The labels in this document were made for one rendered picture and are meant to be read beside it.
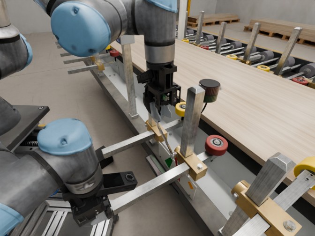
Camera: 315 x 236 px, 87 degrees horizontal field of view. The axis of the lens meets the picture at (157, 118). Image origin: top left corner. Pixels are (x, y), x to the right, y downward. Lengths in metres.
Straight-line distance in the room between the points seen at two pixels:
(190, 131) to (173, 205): 1.02
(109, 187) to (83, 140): 0.17
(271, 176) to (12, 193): 0.43
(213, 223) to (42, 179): 0.58
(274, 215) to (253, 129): 0.39
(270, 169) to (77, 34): 0.41
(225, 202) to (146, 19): 0.76
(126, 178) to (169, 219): 1.02
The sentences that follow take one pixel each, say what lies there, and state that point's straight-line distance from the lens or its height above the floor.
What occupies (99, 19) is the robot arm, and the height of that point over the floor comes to 1.33.
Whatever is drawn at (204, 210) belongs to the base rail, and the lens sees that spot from 0.74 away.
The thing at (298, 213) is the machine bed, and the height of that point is 0.80.
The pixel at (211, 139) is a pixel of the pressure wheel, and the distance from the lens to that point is 0.67.
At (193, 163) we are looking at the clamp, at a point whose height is 0.87.
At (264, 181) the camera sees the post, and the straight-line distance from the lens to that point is 0.43.
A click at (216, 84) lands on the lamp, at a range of 0.51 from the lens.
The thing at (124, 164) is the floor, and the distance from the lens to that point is 1.72.
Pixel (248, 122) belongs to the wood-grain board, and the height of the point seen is 0.90.
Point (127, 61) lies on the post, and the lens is 0.90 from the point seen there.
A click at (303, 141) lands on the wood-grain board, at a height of 0.90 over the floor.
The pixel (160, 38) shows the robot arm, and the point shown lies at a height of 1.27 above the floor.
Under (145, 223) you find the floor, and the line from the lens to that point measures 1.45.
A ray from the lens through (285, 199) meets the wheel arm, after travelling 0.54.
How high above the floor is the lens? 1.37
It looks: 38 degrees down
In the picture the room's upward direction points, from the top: straight up
